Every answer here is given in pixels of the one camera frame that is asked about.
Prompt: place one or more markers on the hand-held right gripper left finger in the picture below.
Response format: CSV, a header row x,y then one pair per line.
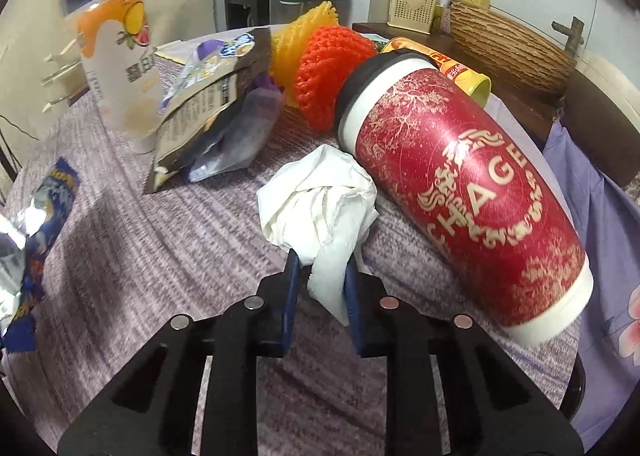
x,y
291,296

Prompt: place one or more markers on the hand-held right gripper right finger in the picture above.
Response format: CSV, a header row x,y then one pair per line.
x,y
354,306

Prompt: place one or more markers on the white tissue paper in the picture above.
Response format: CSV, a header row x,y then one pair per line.
x,y
320,196

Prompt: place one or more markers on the purple plastic wrapper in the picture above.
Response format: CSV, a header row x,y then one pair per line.
x,y
240,135

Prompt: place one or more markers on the purple striped tablecloth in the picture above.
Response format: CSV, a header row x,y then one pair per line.
x,y
150,246

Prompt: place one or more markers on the brown snack bag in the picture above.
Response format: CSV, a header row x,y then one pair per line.
x,y
200,105

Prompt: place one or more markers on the orange foam fruit net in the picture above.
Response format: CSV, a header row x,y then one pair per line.
x,y
325,70

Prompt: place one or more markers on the yellow cylindrical snack can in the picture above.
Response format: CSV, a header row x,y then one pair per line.
x,y
465,80

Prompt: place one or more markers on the yellow foam fruit net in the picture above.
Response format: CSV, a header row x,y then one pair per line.
x,y
292,40

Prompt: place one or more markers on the purple floral cloth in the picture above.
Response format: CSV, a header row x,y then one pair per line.
x,y
600,236

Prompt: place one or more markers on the blue foil snack wrapper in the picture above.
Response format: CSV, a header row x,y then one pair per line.
x,y
45,216

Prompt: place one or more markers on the white orange drink bottle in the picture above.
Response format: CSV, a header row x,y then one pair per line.
x,y
115,60

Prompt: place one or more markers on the woven wicker basket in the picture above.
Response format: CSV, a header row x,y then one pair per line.
x,y
505,45

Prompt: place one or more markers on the beige brown rice cooker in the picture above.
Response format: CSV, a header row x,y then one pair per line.
x,y
600,125

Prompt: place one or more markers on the beige cutlery holder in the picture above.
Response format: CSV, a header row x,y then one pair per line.
x,y
412,5

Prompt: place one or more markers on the beige panel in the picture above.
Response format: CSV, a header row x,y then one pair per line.
x,y
175,0

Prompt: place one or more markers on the bamboo style faucet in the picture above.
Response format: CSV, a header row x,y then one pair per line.
x,y
570,35

